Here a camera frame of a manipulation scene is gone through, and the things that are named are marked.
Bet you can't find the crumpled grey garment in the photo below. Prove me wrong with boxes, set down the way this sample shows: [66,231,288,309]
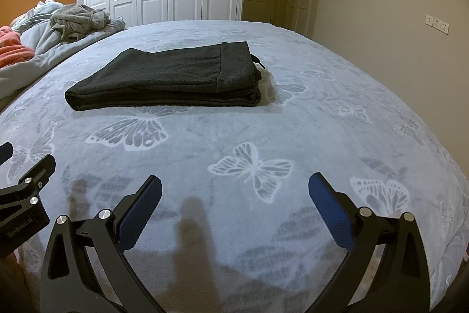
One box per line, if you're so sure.
[50,4,111,42]

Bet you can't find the light grey duvet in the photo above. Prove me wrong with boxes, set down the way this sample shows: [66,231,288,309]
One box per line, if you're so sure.
[0,0,127,108]

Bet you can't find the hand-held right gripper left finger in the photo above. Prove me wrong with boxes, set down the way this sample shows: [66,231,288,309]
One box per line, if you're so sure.
[40,175,165,313]

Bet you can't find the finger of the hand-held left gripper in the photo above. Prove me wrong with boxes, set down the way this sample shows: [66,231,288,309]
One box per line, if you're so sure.
[0,142,14,165]
[0,153,56,214]

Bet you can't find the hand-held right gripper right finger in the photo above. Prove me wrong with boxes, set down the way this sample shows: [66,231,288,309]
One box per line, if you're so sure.
[306,172,430,313]

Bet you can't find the dark grey pants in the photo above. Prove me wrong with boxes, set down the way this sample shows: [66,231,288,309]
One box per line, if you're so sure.
[65,41,265,112]

